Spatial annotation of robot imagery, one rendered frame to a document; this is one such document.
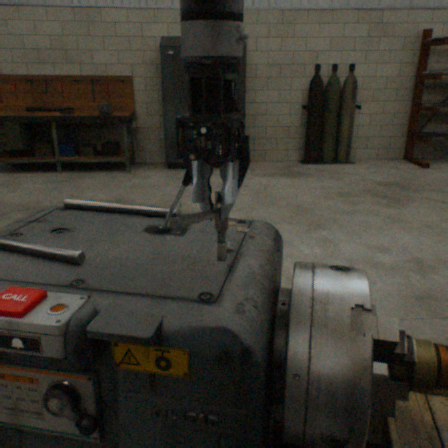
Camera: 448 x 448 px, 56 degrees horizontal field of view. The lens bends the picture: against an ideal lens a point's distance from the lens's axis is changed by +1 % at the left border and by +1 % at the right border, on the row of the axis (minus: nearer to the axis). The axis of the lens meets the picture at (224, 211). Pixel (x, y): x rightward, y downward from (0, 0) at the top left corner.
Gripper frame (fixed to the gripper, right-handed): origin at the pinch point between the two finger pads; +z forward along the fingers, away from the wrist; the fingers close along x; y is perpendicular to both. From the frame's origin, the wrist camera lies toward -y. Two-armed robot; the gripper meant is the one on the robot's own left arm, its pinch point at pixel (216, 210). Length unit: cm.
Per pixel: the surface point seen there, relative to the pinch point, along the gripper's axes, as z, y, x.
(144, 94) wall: 22, -622, -250
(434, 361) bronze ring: 26.9, -8.3, 34.9
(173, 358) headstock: 17.1, 11.5, -3.5
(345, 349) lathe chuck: 20.2, 0.9, 19.5
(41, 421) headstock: 33.4, 9.5, -26.1
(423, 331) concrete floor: 137, -191, 92
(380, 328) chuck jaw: 18.8, -3.5, 25.0
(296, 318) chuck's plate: 17.6, -1.8, 12.2
